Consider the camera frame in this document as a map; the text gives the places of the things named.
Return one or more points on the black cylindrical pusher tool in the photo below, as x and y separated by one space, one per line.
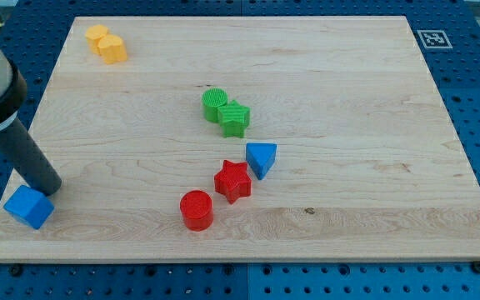
18 146

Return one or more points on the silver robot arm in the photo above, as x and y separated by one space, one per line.
13 88

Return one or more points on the green star block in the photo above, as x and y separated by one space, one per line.
233 118

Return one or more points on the red star block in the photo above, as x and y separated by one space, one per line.
233 181

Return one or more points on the blue triangle block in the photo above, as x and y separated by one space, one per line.
261 157

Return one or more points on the blue cube block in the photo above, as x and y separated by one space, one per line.
29 206

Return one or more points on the yellow hexagon block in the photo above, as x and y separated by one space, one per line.
93 35

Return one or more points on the yellow heart block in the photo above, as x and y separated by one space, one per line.
112 49

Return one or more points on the wooden board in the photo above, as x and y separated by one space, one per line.
369 167

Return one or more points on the red cylinder block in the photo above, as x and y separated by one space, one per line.
196 208

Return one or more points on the green cylinder block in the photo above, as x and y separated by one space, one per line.
212 99

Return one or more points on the white fiducial marker tag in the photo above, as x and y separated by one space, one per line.
434 39

